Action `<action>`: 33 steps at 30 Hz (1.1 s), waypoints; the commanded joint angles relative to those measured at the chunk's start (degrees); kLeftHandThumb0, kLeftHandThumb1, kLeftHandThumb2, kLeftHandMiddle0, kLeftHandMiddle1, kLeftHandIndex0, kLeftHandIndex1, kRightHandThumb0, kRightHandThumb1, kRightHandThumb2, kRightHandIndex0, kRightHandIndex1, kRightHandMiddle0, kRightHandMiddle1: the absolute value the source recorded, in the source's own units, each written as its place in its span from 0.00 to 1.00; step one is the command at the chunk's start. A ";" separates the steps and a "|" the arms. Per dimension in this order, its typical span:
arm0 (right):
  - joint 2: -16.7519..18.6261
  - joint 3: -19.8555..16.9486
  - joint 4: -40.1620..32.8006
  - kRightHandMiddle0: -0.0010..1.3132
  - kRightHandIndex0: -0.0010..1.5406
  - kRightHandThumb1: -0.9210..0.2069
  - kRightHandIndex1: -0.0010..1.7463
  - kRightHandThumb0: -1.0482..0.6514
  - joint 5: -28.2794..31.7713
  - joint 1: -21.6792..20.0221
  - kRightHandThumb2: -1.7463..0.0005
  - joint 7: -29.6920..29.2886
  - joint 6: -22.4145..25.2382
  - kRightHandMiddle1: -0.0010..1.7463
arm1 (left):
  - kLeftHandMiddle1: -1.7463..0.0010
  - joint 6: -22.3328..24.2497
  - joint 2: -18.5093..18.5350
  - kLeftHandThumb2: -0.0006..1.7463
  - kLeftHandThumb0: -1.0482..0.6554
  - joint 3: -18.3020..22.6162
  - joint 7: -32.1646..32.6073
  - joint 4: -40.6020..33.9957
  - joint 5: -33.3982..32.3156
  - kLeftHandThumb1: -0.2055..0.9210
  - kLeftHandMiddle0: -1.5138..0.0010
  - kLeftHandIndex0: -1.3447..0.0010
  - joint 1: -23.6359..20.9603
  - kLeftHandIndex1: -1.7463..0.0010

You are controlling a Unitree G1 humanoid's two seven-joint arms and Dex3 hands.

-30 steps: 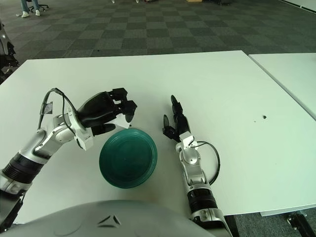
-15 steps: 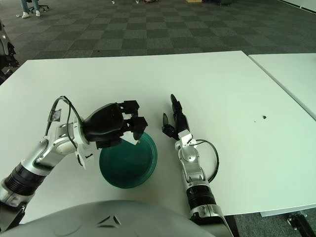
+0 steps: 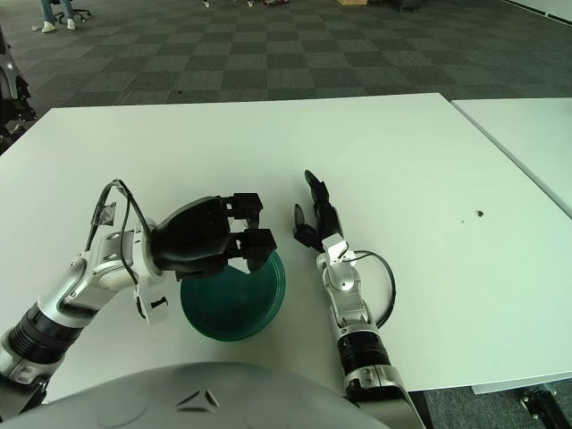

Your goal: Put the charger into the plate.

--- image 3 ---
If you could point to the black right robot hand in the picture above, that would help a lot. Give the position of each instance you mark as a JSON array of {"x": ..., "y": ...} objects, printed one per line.
[{"x": 328, "y": 223}]

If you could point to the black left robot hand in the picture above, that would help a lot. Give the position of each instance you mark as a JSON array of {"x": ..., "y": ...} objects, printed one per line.
[{"x": 196, "y": 237}]

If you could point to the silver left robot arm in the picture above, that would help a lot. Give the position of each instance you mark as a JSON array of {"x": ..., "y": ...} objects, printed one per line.
[{"x": 103, "y": 268}]

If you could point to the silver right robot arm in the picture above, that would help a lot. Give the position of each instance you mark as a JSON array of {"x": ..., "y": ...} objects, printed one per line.
[{"x": 344, "y": 281}]

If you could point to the green plate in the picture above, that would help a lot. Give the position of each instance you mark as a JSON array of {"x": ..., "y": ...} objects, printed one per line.
[{"x": 232, "y": 308}]

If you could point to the grey robot torso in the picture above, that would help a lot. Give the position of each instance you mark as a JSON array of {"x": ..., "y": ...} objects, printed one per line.
[{"x": 201, "y": 402}]

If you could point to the white table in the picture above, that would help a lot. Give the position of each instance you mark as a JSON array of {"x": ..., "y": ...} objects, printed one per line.
[{"x": 527, "y": 129}]

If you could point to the cardboard box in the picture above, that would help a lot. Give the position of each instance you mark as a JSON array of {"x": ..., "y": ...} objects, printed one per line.
[{"x": 351, "y": 2}]

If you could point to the black swivel chair base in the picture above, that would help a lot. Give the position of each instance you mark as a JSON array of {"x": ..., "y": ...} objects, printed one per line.
[{"x": 80, "y": 13}]

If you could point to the person legs white shoes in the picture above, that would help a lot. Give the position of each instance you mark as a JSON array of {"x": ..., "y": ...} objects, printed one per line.
[{"x": 48, "y": 27}]

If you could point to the black table foot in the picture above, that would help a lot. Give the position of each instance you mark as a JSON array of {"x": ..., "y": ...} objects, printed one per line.
[{"x": 540, "y": 402}]

